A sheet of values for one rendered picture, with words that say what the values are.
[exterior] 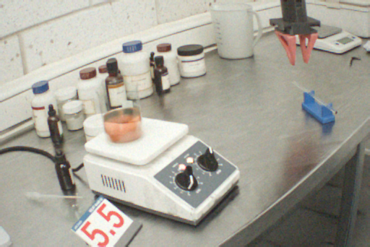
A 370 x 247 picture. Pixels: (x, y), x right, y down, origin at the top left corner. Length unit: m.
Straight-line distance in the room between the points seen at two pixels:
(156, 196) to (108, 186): 0.09
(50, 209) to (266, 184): 0.34
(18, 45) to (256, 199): 0.68
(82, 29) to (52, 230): 0.64
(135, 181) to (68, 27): 0.60
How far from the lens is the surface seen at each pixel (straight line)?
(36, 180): 0.84
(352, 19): 1.63
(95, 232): 0.62
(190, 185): 0.63
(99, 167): 0.70
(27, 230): 0.70
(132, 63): 1.08
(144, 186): 0.65
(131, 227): 0.65
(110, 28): 1.24
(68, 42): 1.17
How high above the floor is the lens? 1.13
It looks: 24 degrees down
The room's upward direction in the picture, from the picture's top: 7 degrees counter-clockwise
